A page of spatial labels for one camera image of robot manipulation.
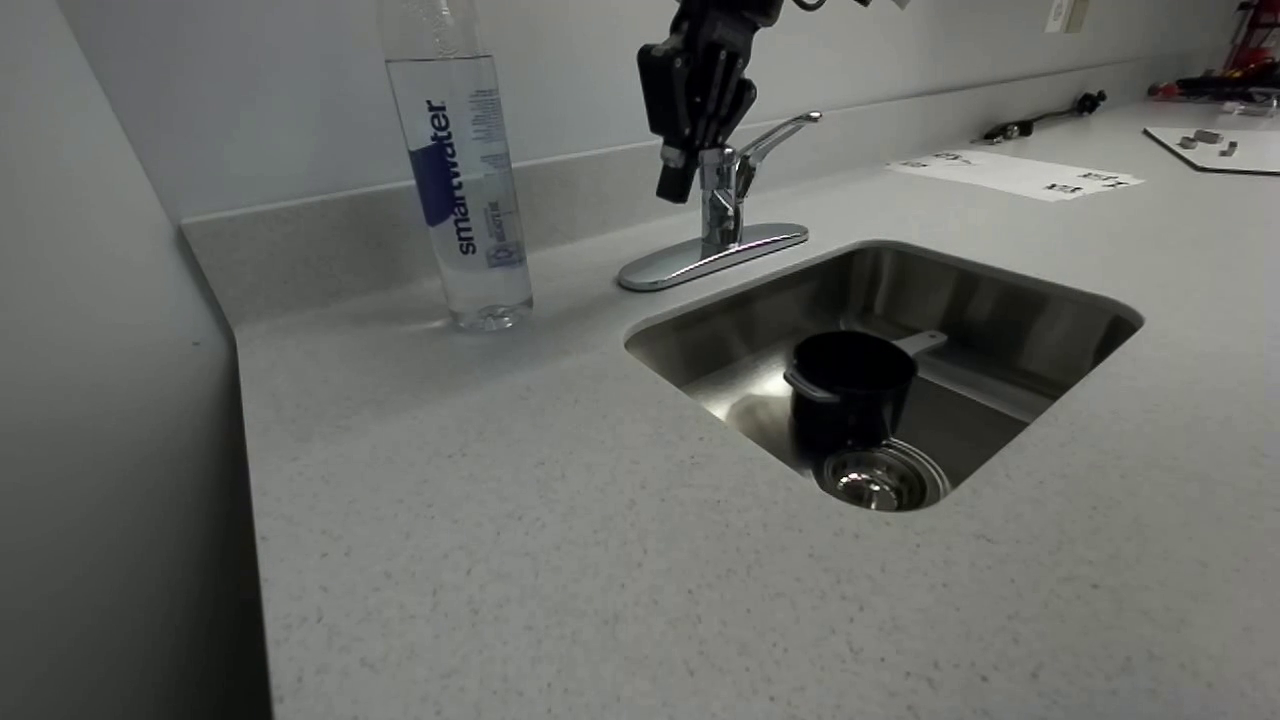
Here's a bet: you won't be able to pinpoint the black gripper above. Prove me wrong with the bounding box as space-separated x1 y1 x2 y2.
635 0 790 208

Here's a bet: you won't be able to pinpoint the clear smartwater plastic bottle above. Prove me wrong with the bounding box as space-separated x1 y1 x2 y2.
369 0 534 336

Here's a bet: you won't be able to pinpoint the white printed paper sheet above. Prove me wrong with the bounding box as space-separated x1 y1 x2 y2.
888 144 1143 206

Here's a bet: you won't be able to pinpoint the stainless steel sink basin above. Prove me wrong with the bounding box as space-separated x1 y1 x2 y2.
618 238 1147 517

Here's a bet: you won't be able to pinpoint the grey countertop backsplash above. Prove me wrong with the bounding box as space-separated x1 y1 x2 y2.
175 51 1244 334

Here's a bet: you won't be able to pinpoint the metal sink drain strainer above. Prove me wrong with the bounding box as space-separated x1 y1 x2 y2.
812 438 953 517

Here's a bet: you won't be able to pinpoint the small grey metal parts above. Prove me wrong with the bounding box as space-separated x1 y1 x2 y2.
1174 125 1244 159

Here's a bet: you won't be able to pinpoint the white board with dark edge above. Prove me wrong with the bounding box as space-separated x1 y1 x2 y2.
1141 121 1280 182

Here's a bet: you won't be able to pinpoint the red and black equipment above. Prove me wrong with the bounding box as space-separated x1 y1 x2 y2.
1147 0 1280 104

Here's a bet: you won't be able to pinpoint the chrome faucet lever handle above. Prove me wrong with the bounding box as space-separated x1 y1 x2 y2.
727 109 824 208

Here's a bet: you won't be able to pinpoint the chrome faucet base plate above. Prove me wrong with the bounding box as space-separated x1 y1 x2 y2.
611 219 812 297

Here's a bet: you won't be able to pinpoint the black cup with handle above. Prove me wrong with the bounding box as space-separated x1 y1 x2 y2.
780 324 953 464

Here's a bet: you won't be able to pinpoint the black cable with plug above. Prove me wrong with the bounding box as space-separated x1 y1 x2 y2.
977 90 1113 150

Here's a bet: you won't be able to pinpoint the white wall outlet plate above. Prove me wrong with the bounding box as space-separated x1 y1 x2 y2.
1039 0 1090 38

